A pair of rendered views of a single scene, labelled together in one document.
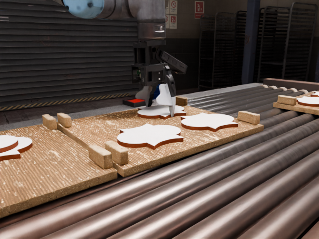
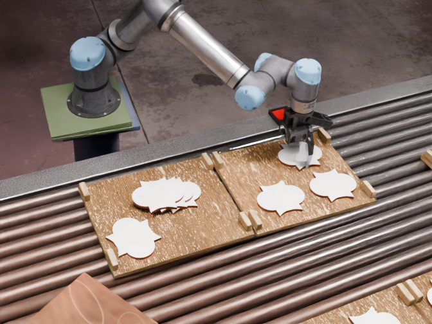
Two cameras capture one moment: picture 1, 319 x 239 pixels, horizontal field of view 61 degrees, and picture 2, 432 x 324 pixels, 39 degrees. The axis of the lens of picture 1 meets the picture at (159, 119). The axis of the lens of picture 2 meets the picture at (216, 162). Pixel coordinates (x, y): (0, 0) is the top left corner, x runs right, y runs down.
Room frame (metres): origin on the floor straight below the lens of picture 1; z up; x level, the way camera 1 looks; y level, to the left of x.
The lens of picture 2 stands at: (-0.77, -0.01, 2.24)
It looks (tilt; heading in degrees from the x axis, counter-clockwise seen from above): 42 degrees down; 10
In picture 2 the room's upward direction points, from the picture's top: 6 degrees clockwise
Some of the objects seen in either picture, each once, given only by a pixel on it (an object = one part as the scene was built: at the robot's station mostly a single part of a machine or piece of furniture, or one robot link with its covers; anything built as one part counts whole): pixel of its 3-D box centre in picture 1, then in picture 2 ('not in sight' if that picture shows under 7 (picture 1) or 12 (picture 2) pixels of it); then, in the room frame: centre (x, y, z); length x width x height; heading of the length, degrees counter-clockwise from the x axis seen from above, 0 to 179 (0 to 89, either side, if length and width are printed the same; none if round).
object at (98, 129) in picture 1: (157, 126); (290, 179); (0.67, 0.00, 0.93); 0.41 x 0.35 x 0.02; 128
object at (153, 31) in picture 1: (152, 32); (303, 102); (0.76, 0.02, 1.16); 0.08 x 0.08 x 0.05
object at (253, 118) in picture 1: (248, 117); (368, 188); (0.68, -0.23, 0.95); 0.06 x 0.02 x 0.03; 38
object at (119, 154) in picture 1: (116, 152); (254, 219); (0.45, 0.08, 0.95); 0.06 x 0.02 x 0.03; 38
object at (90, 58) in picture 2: not in sight; (90, 61); (0.86, 0.75, 1.07); 0.13 x 0.12 x 0.14; 163
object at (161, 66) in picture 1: (151, 63); (297, 123); (0.76, 0.02, 1.08); 0.09 x 0.08 x 0.12; 127
